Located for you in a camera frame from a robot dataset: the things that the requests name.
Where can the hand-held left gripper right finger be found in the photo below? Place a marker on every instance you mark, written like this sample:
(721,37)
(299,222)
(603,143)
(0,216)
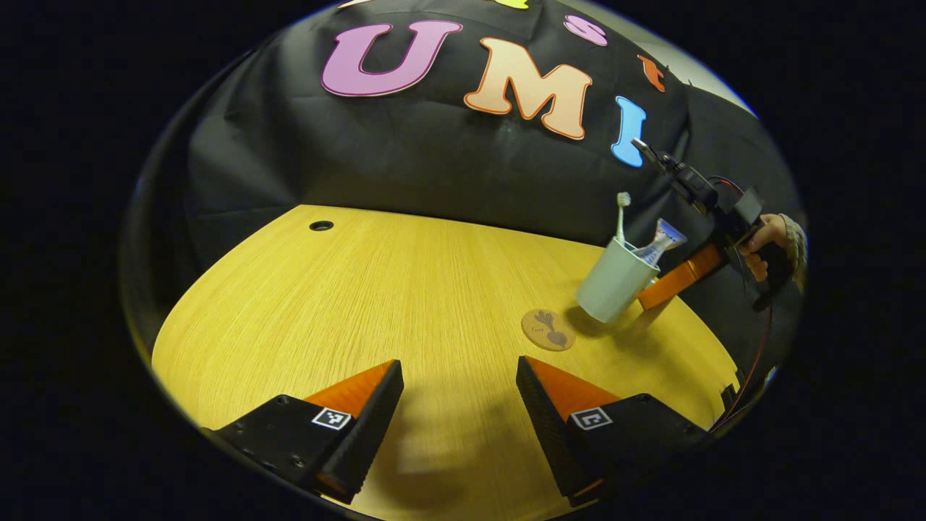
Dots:
(546,427)

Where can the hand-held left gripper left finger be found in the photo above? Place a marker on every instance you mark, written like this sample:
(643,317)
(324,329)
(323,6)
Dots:
(376,427)

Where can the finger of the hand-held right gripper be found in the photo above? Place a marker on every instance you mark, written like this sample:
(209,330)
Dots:
(684,275)

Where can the white toothpaste tube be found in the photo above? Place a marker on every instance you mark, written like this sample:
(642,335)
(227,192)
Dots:
(662,242)

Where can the pale green toothbrush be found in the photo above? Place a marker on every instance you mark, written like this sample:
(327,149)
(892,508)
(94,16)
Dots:
(621,217)

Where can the round cork coaster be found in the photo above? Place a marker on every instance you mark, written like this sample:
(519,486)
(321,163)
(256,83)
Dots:
(548,331)

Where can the wooden desktop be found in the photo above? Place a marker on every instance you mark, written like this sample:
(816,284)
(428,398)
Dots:
(362,289)

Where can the black backdrop cloth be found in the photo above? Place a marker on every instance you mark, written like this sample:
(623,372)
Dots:
(434,159)

